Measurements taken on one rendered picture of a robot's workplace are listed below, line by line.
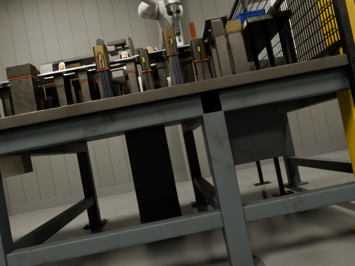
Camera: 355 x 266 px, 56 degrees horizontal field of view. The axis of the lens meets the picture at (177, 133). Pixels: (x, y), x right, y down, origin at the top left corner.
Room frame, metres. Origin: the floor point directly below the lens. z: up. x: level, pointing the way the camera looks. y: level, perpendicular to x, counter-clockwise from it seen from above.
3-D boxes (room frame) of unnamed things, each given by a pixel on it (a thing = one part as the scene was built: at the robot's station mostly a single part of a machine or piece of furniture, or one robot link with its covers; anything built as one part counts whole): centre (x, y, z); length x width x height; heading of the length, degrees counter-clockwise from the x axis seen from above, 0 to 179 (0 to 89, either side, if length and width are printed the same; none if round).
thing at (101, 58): (1.64, 0.30, 0.87); 0.12 x 0.07 x 0.35; 0
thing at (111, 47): (2.04, 0.26, 0.95); 0.18 x 0.13 x 0.49; 90
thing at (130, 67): (1.83, 0.18, 0.84); 0.12 x 0.05 x 0.29; 0
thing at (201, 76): (1.63, -0.18, 0.84); 0.12 x 0.07 x 0.28; 0
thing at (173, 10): (1.83, -0.11, 1.21); 0.08 x 0.07 x 0.09; 0
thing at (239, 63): (1.70, -0.38, 0.88); 0.08 x 0.08 x 0.36; 0
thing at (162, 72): (1.83, 0.02, 0.84); 0.05 x 0.05 x 0.29; 0
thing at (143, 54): (1.65, 0.09, 0.84); 0.10 x 0.05 x 0.29; 0
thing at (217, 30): (1.45, -0.26, 0.84); 0.05 x 0.05 x 0.29; 0
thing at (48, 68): (2.01, 0.69, 0.90); 0.13 x 0.08 x 0.41; 0
